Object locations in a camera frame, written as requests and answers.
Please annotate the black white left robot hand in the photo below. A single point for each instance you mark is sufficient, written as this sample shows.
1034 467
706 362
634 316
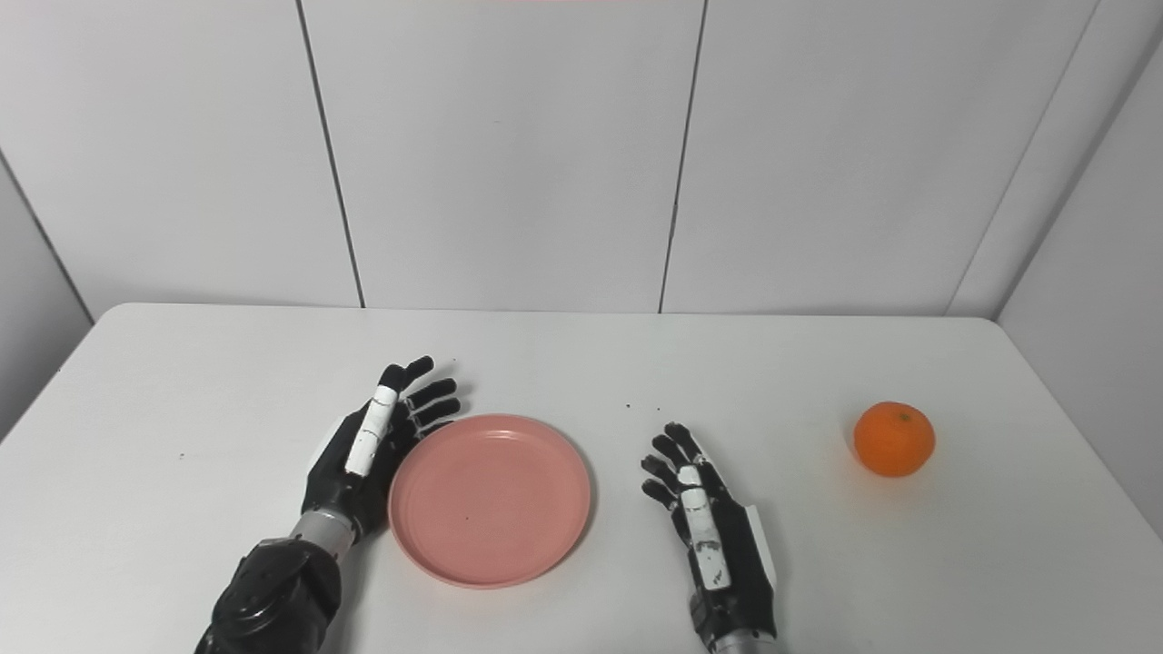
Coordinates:
363 445

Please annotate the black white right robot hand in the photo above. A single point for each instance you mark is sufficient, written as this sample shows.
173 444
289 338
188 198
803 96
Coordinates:
718 545

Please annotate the orange fruit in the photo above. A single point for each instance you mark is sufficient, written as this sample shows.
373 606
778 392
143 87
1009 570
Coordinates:
894 440

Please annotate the pink round plate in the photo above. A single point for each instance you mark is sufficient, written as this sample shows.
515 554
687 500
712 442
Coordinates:
491 500

